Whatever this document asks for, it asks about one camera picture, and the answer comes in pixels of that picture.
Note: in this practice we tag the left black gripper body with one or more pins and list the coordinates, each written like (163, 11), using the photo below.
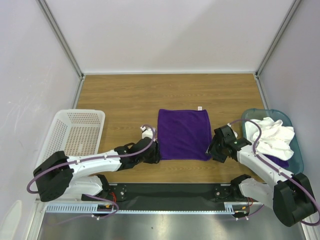
(151, 157)

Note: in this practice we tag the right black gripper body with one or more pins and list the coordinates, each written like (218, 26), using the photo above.
(215, 146)

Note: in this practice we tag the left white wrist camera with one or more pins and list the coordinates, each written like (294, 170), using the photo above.
(148, 132)

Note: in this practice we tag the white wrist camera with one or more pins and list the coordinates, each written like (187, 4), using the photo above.
(234, 132)
(148, 132)

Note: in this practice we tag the right aluminium corner post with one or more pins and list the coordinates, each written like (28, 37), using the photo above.
(281, 30)

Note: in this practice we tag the white towel in tub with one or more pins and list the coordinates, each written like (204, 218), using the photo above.
(274, 137)

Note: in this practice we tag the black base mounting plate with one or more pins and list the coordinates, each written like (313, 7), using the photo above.
(172, 196)

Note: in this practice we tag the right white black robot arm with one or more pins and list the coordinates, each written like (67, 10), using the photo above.
(289, 195)

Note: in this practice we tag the purple towel in tub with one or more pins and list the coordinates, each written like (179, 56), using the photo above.
(279, 162)

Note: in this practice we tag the white perforated plastic basket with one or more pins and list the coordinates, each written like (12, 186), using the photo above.
(77, 132)

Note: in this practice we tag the purple towel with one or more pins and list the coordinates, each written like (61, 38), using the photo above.
(183, 134)
(279, 162)

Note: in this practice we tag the aluminium corner post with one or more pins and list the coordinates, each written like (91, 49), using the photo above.
(48, 14)
(281, 30)

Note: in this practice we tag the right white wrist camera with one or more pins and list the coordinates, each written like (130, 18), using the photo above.
(234, 132)

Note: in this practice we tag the teal translucent plastic tub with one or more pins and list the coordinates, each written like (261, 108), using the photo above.
(296, 164)

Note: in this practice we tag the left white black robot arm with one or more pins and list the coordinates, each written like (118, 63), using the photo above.
(66, 177)

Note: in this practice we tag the left aluminium corner post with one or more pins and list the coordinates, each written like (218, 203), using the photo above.
(48, 14)

